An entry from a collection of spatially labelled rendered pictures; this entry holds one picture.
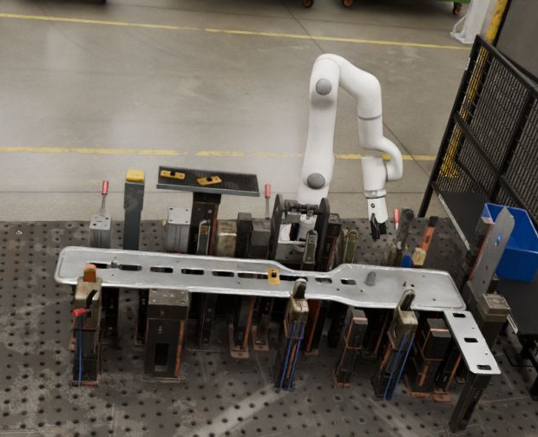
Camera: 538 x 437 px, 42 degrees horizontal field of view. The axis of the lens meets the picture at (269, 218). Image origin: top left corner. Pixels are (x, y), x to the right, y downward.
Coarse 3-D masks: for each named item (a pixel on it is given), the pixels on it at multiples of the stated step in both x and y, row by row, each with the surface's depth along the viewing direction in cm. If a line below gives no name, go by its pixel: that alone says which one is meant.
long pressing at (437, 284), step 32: (64, 256) 226; (96, 256) 229; (128, 256) 231; (160, 256) 234; (192, 256) 236; (128, 288) 219; (192, 288) 223; (224, 288) 225; (256, 288) 228; (288, 288) 230; (320, 288) 233; (352, 288) 236; (384, 288) 239; (416, 288) 242; (448, 288) 245
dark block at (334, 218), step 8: (336, 216) 251; (328, 224) 247; (336, 224) 247; (328, 232) 249; (336, 232) 249; (328, 240) 251; (336, 240) 251; (328, 248) 253; (328, 256) 255; (320, 264) 257; (328, 264) 257
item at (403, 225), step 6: (402, 210) 245; (408, 210) 244; (402, 216) 244; (408, 216) 241; (402, 222) 245; (408, 222) 246; (402, 228) 247; (408, 228) 246; (396, 234) 249; (402, 234) 248; (396, 240) 248; (402, 240) 249; (396, 246) 249; (402, 246) 250; (402, 252) 250
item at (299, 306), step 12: (300, 300) 219; (288, 312) 221; (300, 312) 215; (288, 324) 221; (300, 324) 218; (288, 336) 221; (300, 336) 220; (288, 348) 225; (276, 360) 235; (288, 360) 228; (276, 372) 233; (288, 372) 230; (276, 384) 232; (288, 384) 233
